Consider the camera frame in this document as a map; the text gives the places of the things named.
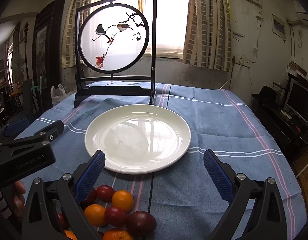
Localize large orange mandarin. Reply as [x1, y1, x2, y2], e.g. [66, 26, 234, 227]
[102, 228, 134, 240]

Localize person's left hand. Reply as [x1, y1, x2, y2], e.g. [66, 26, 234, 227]
[12, 180, 26, 217]

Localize small red tomato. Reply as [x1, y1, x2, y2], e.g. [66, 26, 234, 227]
[57, 212, 69, 230]

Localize dark red plum left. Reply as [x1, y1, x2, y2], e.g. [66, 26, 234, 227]
[84, 187, 97, 204]

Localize white plastic bag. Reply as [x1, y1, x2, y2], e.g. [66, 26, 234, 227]
[51, 84, 68, 106]

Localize standing fan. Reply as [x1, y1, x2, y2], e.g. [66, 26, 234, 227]
[12, 53, 25, 83]

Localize dark purple plum right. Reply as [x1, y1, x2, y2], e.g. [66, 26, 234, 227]
[126, 211, 157, 237]

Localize white round plate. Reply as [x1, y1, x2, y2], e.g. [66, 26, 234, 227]
[84, 105, 191, 174]

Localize dark framed painting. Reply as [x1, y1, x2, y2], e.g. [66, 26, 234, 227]
[32, 0, 65, 112]

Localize bird painting screen stand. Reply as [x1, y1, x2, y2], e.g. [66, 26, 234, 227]
[73, 0, 157, 107]

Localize computer monitor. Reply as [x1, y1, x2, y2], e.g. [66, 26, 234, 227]
[285, 76, 308, 125]

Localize beige checked curtain left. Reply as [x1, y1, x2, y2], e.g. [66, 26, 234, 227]
[60, 0, 92, 69]

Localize beige checked curtain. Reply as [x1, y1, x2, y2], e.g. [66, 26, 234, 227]
[60, 0, 92, 69]
[182, 0, 232, 72]

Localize beige checked curtain right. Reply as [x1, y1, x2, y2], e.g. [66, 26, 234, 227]
[182, 0, 232, 72]

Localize black cable on table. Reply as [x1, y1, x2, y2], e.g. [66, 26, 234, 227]
[147, 172, 155, 214]

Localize wall power strip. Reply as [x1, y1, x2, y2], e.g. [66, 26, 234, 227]
[233, 56, 251, 68]

